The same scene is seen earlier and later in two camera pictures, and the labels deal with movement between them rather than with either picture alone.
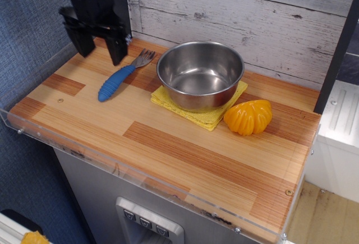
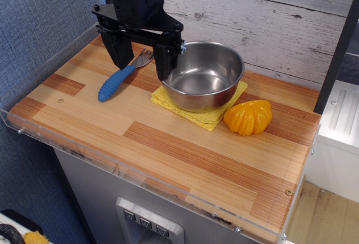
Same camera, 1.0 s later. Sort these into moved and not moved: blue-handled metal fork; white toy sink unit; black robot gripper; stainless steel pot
Moved: black robot gripper
Not moved: blue-handled metal fork; stainless steel pot; white toy sink unit
